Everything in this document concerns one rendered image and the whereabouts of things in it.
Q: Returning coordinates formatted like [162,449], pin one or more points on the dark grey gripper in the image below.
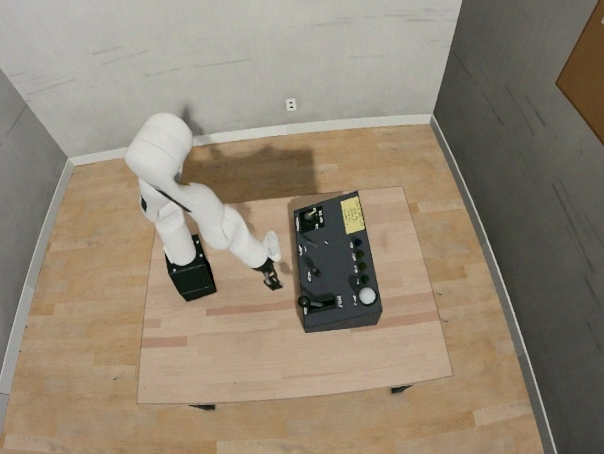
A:
[267,268]

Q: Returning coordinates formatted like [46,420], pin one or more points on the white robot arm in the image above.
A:
[156,156]

